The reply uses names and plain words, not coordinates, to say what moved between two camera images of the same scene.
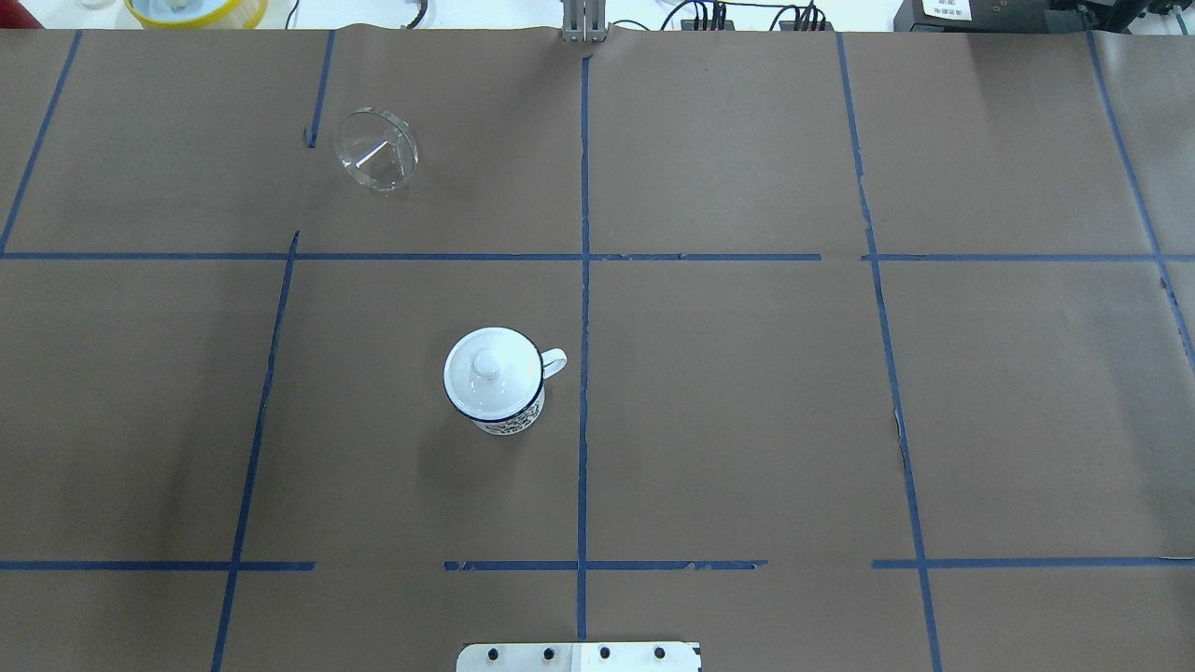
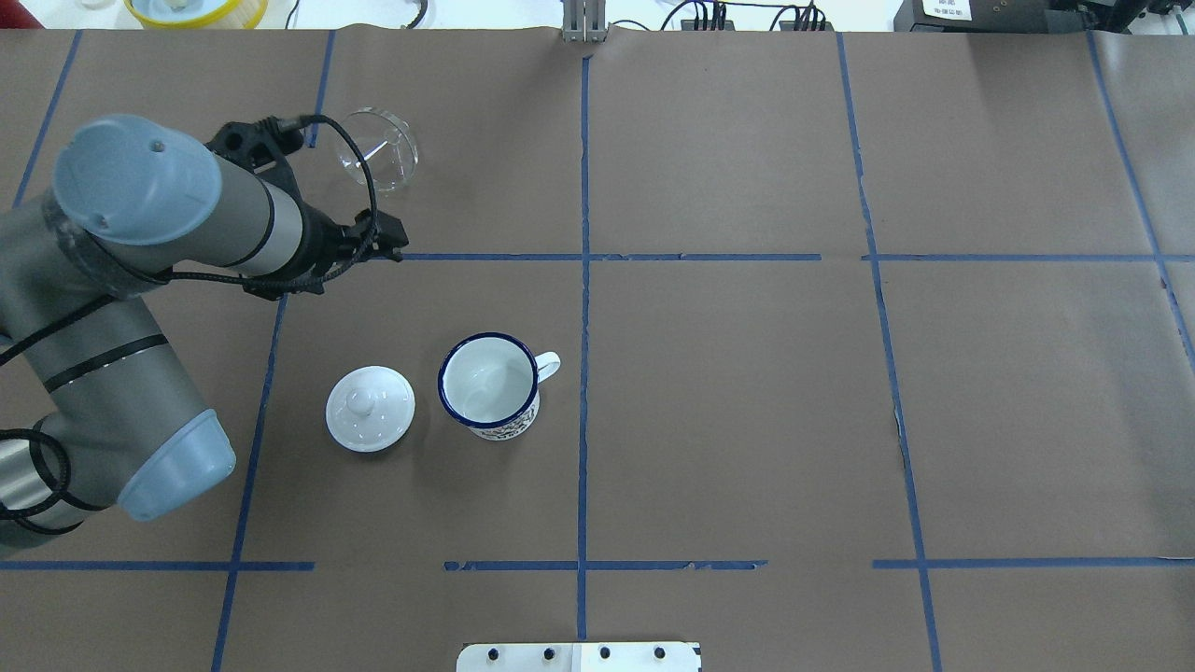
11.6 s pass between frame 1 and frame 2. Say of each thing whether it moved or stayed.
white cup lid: moved
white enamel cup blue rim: stayed
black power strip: stayed
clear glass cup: stayed
